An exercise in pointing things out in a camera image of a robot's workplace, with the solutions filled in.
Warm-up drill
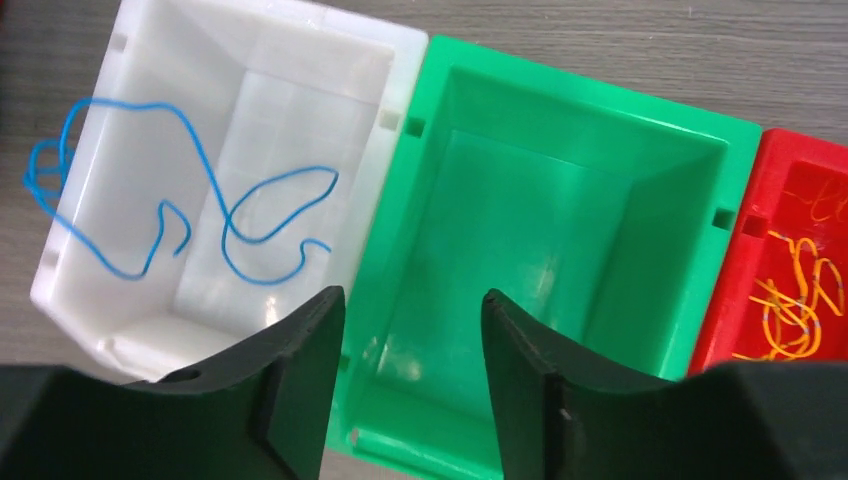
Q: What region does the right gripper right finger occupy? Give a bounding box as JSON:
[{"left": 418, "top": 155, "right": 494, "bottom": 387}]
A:
[{"left": 481, "top": 289, "right": 847, "bottom": 479}]

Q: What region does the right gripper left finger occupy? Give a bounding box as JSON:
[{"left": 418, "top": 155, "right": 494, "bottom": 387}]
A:
[{"left": 1, "top": 286, "right": 345, "bottom": 479}]

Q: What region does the yellow cable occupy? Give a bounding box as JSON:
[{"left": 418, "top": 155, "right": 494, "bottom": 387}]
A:
[{"left": 731, "top": 185, "right": 848, "bottom": 364}]

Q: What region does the green plastic bin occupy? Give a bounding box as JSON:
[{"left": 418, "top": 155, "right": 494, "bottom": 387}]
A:
[{"left": 327, "top": 36, "right": 762, "bottom": 479}]

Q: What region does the red plastic bin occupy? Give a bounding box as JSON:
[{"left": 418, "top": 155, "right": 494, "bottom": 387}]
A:
[{"left": 688, "top": 129, "right": 847, "bottom": 375}]

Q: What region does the white plastic bin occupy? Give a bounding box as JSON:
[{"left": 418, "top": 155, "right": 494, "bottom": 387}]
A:
[{"left": 28, "top": 1, "right": 429, "bottom": 380}]

